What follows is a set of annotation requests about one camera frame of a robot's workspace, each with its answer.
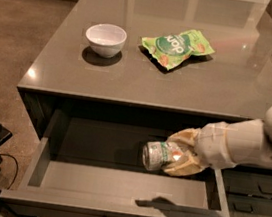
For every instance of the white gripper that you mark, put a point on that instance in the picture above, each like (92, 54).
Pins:
(212, 145)

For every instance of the dark closed middle drawer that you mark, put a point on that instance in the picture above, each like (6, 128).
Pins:
(249, 181)

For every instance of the grey counter cabinet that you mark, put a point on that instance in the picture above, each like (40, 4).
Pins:
(232, 84)

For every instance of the open grey top drawer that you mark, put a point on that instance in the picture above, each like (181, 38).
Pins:
(86, 168)

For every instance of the dark closed drawer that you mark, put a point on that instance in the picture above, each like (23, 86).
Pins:
(250, 205)
(249, 181)

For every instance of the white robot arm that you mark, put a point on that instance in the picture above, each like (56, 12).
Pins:
(250, 142)

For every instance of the white ceramic bowl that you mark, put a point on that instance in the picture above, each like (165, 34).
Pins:
(106, 40)

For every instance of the green snack bag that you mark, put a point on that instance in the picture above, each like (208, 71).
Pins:
(170, 51)

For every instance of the silver green 7up can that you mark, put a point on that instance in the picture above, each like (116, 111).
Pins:
(157, 155)

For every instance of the dark closed lower drawer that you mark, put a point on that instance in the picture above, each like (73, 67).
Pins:
(250, 205)

